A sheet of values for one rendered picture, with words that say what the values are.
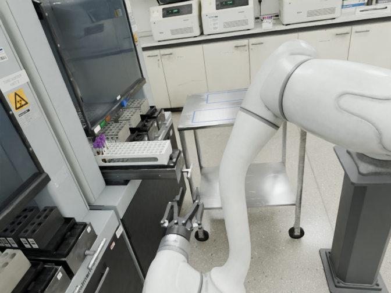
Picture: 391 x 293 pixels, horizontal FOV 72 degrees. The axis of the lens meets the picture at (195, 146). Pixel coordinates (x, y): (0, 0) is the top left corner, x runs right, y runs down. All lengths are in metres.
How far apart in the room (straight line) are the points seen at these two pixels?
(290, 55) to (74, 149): 0.73
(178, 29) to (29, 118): 2.58
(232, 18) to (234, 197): 2.69
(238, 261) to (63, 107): 0.70
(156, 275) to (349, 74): 0.59
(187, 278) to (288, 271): 1.00
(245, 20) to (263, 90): 2.62
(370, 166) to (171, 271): 0.81
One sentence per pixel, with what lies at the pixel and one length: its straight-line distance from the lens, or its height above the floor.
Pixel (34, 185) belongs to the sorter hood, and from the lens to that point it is 0.83.
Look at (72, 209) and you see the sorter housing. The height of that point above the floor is 0.81.
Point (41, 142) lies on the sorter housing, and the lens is 0.88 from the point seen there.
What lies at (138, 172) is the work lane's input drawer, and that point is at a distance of 1.07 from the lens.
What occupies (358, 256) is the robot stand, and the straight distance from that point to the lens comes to 1.48.
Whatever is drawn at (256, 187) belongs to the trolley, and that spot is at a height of 0.28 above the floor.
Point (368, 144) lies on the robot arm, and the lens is 0.48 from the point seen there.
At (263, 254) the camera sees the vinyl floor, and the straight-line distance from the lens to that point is 1.72.
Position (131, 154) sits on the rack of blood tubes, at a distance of 1.05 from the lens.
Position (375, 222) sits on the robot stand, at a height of 0.46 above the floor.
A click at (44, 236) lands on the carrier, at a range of 0.89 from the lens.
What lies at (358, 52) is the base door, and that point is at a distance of 3.43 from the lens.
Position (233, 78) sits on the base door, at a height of 0.39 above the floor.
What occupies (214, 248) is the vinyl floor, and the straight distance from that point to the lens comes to 1.75.
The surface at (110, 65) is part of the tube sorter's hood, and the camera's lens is 1.23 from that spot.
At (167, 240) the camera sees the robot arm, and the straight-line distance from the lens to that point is 0.79.
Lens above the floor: 1.38
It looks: 30 degrees down
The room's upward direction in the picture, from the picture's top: 10 degrees counter-clockwise
